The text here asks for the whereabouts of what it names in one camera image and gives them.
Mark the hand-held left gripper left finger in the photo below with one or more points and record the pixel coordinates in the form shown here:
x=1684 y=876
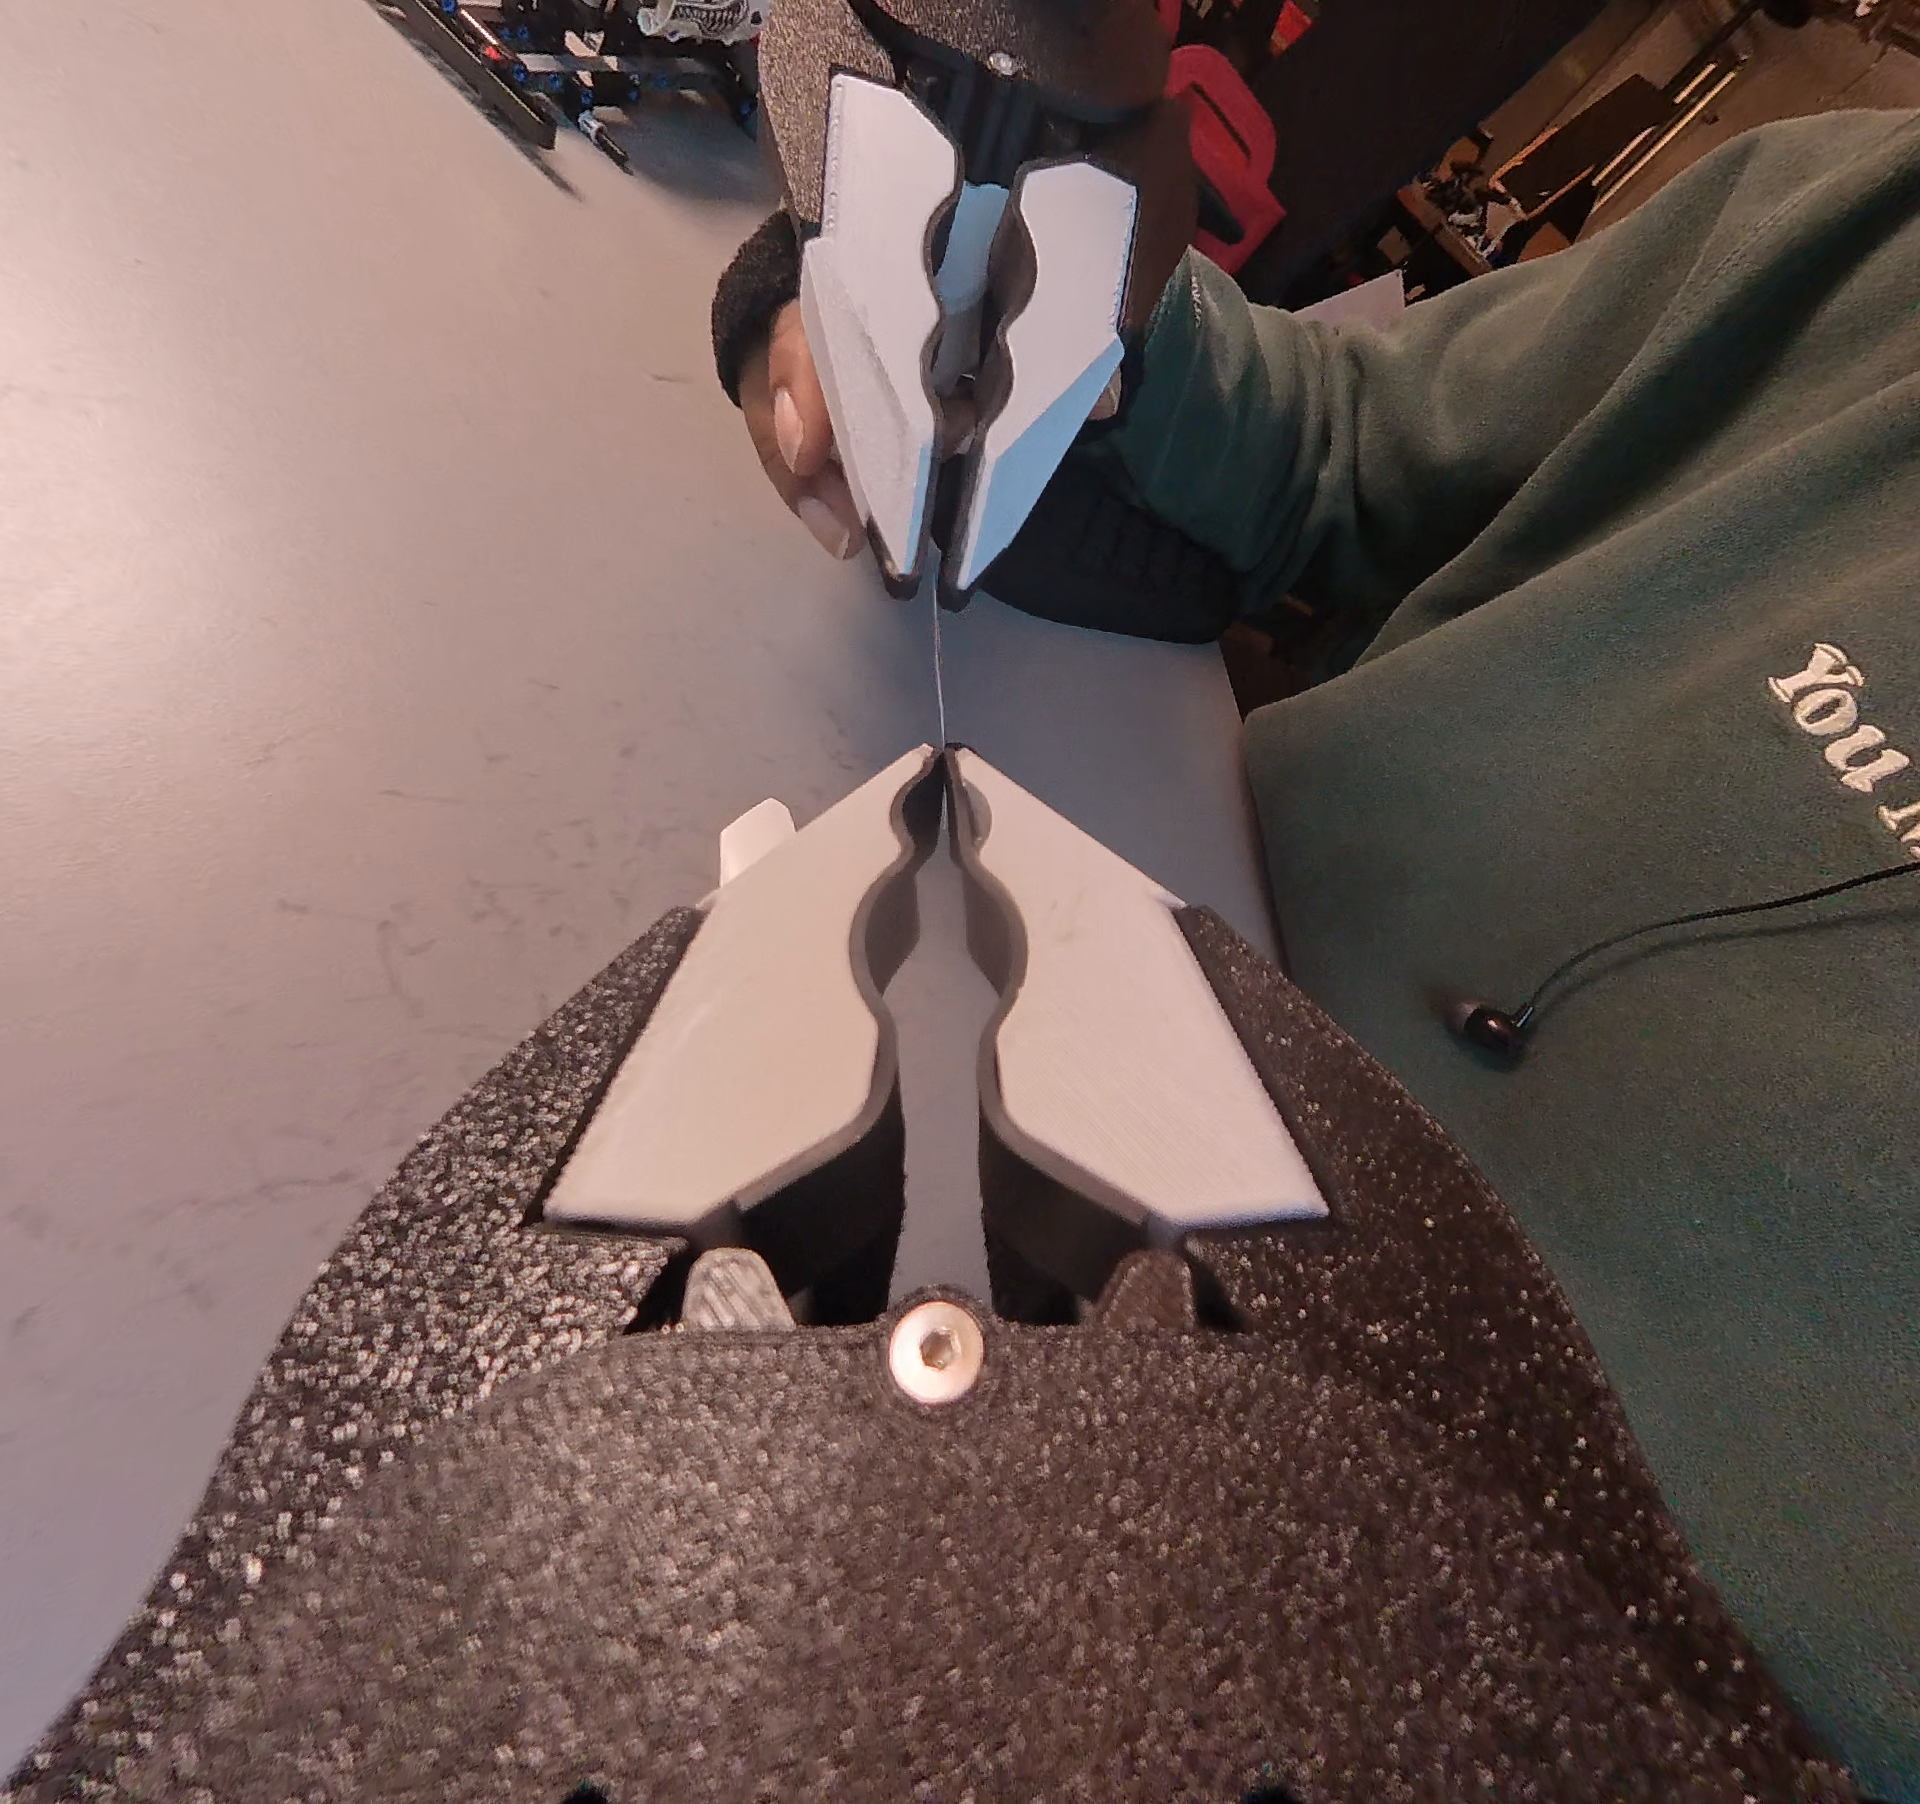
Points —
x=704 y=1069

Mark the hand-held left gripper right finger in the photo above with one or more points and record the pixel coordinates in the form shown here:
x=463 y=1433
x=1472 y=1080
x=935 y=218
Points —
x=1155 y=1069

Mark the white lego panel piece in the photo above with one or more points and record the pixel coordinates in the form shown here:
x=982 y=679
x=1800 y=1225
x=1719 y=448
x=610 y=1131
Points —
x=757 y=843

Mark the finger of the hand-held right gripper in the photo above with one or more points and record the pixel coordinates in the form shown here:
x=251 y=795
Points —
x=1072 y=288
x=871 y=304

